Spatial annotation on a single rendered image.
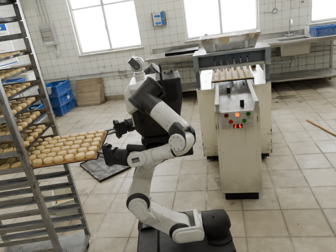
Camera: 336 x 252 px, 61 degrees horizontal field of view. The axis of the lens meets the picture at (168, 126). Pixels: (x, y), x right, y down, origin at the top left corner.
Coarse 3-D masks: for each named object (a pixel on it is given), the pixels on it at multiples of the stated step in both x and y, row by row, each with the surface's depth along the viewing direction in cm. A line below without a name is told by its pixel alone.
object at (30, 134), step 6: (30, 126) 178; (42, 126) 175; (24, 132) 168; (30, 132) 170; (36, 132) 165; (24, 138) 159; (30, 138) 158; (0, 144) 158; (6, 144) 154; (12, 144) 152; (24, 144) 151; (0, 150) 147; (6, 150) 145; (12, 150) 148
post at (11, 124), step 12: (0, 84) 129; (0, 96) 129; (12, 120) 134; (12, 132) 135; (24, 156) 140; (24, 168) 142; (36, 180) 148; (36, 192) 148; (48, 216) 155; (48, 228) 156
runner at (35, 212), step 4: (20, 212) 155; (24, 212) 155; (28, 212) 155; (32, 212) 155; (36, 212) 155; (48, 212) 156; (0, 216) 155; (4, 216) 155; (8, 216) 156; (12, 216) 156; (16, 216) 156; (20, 216) 156; (24, 216) 156
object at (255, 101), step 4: (248, 80) 268; (248, 84) 255; (248, 88) 255; (252, 88) 242; (252, 92) 231; (252, 96) 222; (256, 96) 220; (252, 100) 225; (256, 100) 211; (256, 104) 210; (256, 108) 211
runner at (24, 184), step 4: (8, 184) 149; (12, 184) 149; (16, 184) 149; (20, 184) 149; (24, 184) 149; (28, 184) 149; (0, 188) 149; (4, 188) 149; (8, 188) 149; (12, 188) 149
